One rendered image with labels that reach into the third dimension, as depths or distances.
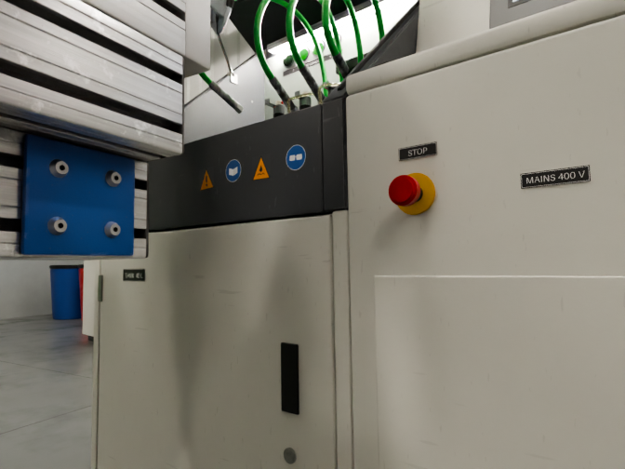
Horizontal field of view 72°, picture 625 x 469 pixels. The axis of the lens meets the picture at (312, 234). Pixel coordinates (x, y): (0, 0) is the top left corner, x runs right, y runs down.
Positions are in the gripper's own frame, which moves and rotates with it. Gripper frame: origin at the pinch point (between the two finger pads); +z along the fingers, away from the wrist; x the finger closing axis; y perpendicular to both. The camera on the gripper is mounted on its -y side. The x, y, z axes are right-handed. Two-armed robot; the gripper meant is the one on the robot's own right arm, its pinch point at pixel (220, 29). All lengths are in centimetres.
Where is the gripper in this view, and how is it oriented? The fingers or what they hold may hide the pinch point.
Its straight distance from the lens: 103.0
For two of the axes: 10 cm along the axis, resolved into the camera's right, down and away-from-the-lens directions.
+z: 0.2, 10.0, -0.7
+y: -6.0, -0.5, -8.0
